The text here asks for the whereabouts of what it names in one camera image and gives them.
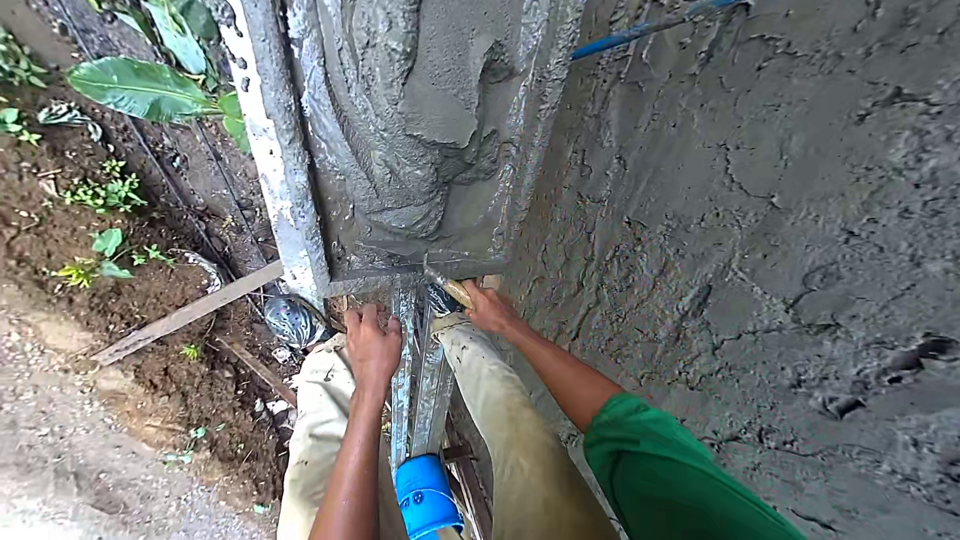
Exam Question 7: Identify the grey metal bar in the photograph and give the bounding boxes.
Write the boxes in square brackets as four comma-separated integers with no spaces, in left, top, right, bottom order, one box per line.
[409,301,456,459]
[390,287,418,474]

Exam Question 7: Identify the person's right hand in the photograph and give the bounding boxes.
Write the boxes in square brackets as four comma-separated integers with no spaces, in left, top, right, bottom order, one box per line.
[461,278,525,336]

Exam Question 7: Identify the short brown wooden stick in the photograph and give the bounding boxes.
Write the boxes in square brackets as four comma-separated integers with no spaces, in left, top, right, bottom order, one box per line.
[216,335,299,409]

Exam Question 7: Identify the yellow-green leafy plant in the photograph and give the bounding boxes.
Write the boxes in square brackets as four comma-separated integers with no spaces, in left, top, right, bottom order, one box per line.
[52,227,174,290]

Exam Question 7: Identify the green low plant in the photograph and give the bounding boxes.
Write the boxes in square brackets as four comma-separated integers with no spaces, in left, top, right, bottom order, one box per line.
[0,106,43,147]

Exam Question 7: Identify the blue bucket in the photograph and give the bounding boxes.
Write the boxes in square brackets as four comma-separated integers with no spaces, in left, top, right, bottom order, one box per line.
[394,453,465,540]

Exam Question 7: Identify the long grey-brown wooden plank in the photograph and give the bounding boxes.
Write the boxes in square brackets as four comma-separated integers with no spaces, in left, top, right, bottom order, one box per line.
[90,259,285,368]

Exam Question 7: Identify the person's right forearm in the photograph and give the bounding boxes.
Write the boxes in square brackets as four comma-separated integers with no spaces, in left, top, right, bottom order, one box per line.
[501,316,808,540]

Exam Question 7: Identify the grey mortar trough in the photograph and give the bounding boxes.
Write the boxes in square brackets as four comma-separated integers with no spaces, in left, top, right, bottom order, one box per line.
[285,0,588,299]

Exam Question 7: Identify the broad-leaved green plant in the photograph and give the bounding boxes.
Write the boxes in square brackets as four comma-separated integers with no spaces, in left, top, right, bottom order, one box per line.
[66,0,253,156]

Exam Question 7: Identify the green bushy plant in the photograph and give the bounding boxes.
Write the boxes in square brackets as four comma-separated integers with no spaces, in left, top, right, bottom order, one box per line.
[0,27,48,90]

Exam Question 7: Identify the dark brown wooden boards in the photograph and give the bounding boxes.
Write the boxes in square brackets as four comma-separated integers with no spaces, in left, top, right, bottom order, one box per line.
[441,408,495,540]

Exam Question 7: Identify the thin dark rod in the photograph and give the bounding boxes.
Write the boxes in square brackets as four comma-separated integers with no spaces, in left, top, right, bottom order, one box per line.
[193,118,273,265]
[123,116,265,320]

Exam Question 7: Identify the wet grey cement mortar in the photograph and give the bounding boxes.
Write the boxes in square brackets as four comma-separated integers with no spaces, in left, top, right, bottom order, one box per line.
[316,0,526,241]

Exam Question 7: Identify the person's legs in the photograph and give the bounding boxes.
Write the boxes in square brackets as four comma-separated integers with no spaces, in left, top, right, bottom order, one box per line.
[262,282,622,540]

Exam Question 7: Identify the white cement-splattered beam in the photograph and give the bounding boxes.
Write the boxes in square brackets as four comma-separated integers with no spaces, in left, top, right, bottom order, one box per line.
[217,0,331,312]

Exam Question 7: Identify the trowel with wooden handle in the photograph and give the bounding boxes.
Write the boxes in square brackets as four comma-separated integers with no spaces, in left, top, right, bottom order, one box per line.
[357,240,477,310]

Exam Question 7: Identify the person's left forearm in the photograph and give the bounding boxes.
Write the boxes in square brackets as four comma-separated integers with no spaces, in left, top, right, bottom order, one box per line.
[308,384,390,540]

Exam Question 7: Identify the blue pole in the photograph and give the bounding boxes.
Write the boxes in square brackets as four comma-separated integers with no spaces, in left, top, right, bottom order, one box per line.
[571,0,754,62]

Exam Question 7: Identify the small green weed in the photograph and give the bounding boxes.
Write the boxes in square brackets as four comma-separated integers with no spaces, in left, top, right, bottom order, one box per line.
[61,158,150,214]

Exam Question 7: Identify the person's left hand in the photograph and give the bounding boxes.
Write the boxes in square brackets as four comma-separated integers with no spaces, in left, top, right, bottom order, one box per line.
[343,303,404,394]

